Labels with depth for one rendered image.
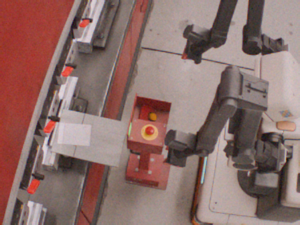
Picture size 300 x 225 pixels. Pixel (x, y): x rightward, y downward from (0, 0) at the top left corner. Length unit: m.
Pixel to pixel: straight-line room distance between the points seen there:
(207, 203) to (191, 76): 0.97
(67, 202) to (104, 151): 0.27
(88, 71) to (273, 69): 0.85
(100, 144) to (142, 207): 1.02
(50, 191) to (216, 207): 0.99
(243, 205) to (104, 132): 1.03
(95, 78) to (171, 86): 1.06
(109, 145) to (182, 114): 1.21
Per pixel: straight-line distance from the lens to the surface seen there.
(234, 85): 1.01
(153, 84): 2.81
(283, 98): 1.32
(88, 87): 1.82
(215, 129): 1.22
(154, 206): 2.54
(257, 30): 1.50
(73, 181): 1.69
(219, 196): 2.31
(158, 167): 2.48
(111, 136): 1.59
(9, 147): 1.08
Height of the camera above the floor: 2.49
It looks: 66 degrees down
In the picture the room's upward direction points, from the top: 6 degrees clockwise
